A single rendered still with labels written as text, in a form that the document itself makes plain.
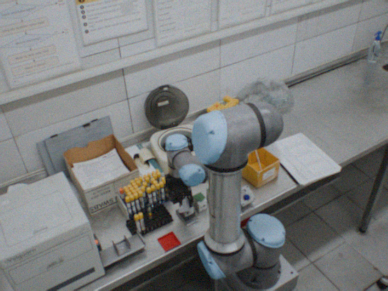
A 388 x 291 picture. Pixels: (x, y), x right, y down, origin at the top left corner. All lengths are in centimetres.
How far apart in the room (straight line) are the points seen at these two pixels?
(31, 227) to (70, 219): 12
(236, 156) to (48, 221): 67
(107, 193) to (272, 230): 74
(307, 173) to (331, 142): 29
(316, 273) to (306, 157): 91
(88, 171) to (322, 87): 145
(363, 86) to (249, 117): 171
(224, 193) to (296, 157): 95
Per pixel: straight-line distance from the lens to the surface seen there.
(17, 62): 165
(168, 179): 143
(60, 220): 132
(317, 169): 187
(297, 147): 198
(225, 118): 90
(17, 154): 186
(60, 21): 163
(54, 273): 142
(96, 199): 167
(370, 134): 218
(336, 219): 290
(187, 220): 161
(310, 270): 260
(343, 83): 257
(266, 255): 123
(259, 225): 122
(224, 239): 112
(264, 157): 183
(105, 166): 183
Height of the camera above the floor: 212
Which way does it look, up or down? 38 degrees down
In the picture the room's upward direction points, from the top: 2 degrees counter-clockwise
